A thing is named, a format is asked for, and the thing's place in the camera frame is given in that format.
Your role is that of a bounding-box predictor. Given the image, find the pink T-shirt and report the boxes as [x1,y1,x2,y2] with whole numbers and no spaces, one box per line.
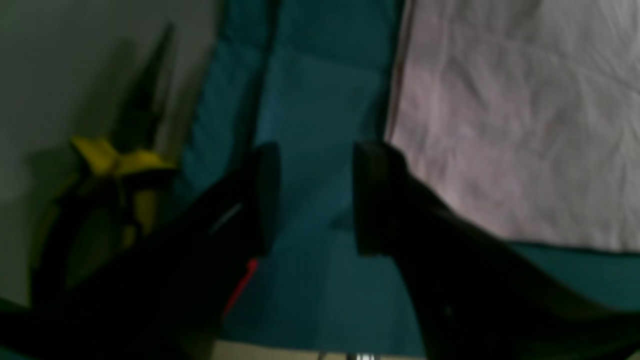
[385,0,639,253]

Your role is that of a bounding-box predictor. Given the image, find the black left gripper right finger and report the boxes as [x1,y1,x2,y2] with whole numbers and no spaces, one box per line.
[352,141,640,360]

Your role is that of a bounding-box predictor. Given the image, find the yellow handled pliers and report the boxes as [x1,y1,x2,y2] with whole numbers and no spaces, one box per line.
[29,22,179,306]

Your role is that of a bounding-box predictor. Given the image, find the teal table cloth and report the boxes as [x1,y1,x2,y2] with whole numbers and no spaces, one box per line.
[166,0,639,356]

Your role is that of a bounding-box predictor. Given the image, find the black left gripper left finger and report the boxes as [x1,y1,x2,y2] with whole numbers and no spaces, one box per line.
[1,142,281,360]

